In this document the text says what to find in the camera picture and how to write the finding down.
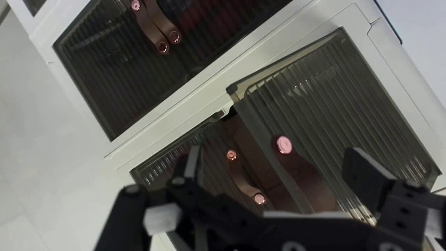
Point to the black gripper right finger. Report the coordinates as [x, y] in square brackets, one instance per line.
[372, 176]

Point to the white three-tier storage cabinet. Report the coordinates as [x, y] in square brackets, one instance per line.
[210, 92]

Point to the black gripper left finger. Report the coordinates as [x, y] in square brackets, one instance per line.
[140, 217]

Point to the smoked translucent cabinet door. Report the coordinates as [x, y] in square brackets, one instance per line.
[36, 5]
[224, 28]
[162, 160]
[335, 116]
[103, 70]

